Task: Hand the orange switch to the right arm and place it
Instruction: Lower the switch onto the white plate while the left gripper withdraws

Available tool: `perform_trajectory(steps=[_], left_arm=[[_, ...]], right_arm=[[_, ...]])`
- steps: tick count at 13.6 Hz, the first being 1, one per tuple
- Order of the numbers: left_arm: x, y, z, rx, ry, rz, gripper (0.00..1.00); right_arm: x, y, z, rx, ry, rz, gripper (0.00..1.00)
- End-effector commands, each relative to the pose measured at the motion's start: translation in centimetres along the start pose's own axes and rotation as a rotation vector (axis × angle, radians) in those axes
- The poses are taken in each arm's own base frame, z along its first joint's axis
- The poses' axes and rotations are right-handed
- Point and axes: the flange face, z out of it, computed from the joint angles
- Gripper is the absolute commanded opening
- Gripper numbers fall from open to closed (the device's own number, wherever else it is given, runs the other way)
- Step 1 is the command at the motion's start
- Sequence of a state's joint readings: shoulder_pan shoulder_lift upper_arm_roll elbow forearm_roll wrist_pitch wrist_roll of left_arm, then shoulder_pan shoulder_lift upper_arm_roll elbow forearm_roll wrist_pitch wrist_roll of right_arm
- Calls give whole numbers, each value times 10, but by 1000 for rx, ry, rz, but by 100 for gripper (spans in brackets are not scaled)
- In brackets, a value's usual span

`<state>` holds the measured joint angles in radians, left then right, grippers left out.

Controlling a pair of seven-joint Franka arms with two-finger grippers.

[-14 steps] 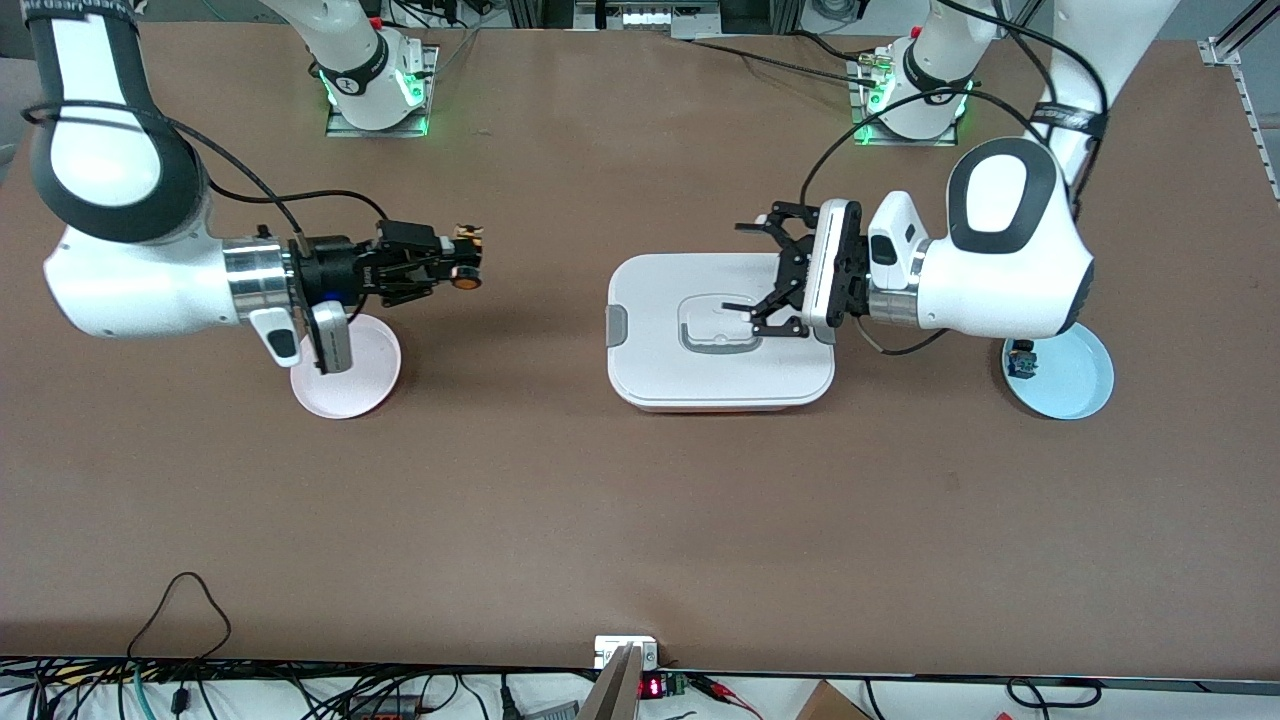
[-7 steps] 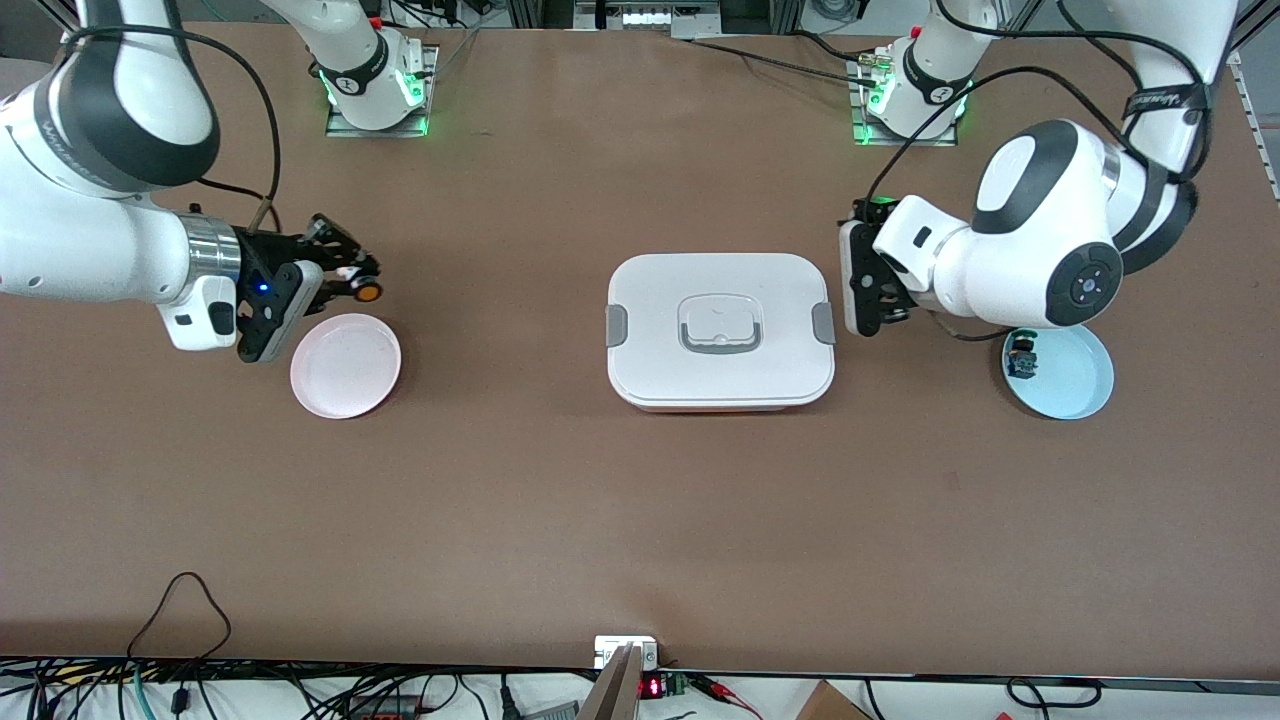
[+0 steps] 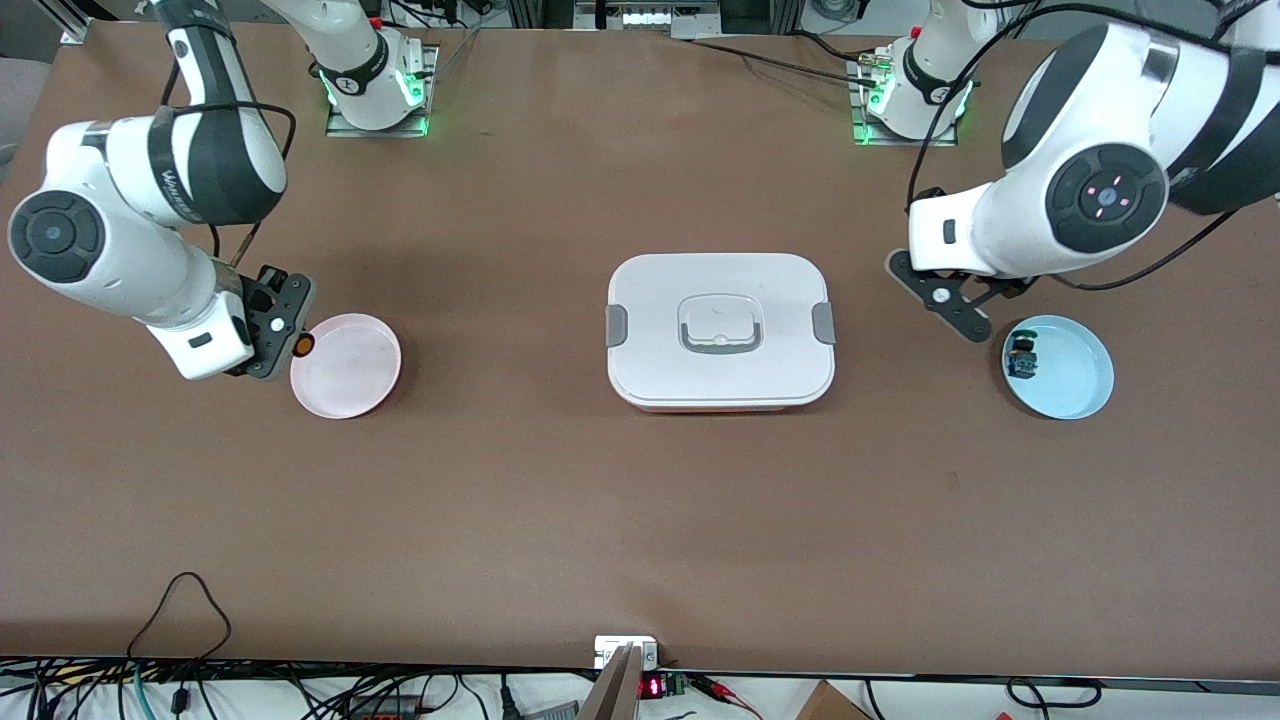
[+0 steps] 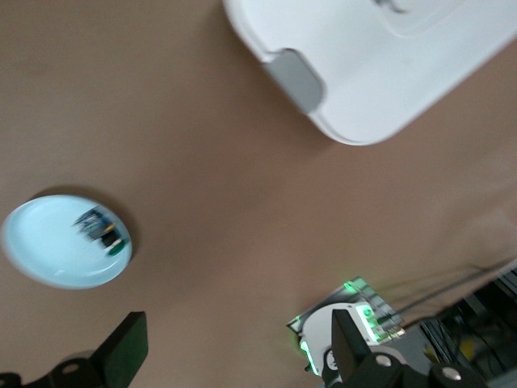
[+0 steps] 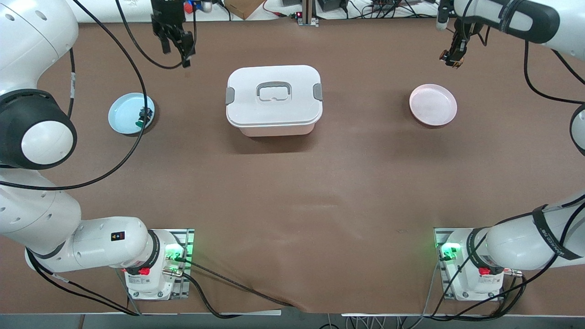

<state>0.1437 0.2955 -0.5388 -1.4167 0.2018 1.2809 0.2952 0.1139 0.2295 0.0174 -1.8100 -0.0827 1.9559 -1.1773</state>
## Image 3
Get white lidded lunch box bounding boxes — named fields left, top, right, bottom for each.
left=606, top=252, right=837, bottom=414

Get pink round plate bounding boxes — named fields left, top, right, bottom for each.
left=290, top=313, right=403, bottom=420

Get grey aluminium bar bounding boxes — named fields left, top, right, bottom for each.
left=578, top=643, right=644, bottom=720

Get brown cardboard box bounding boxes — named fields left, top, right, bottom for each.
left=795, top=680, right=871, bottom=720

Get light blue round plate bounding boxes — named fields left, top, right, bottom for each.
left=1001, top=315, right=1115, bottom=421

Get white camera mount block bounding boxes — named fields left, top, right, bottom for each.
left=594, top=635, right=659, bottom=671

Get black cable to base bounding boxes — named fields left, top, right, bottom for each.
left=690, top=38, right=881, bottom=86

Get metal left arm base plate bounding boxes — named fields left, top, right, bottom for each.
left=850, top=55, right=959, bottom=148

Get red clip lead wires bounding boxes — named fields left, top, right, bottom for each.
left=690, top=672, right=761, bottom=720

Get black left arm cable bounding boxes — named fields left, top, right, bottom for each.
left=905, top=0, right=1280, bottom=291

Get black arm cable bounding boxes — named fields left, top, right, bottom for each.
left=905, top=0, right=1280, bottom=291
left=160, top=100, right=298, bottom=266

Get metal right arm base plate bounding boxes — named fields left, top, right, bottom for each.
left=325, top=45, right=439, bottom=138

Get green push-button switch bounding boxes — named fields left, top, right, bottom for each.
left=1005, top=328, right=1041, bottom=381

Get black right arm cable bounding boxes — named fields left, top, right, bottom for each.
left=160, top=100, right=298, bottom=266

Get black looped table cable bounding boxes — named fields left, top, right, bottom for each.
left=127, top=572, right=233, bottom=661

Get black coiled floor cable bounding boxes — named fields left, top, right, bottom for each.
left=1005, top=678, right=1101, bottom=709

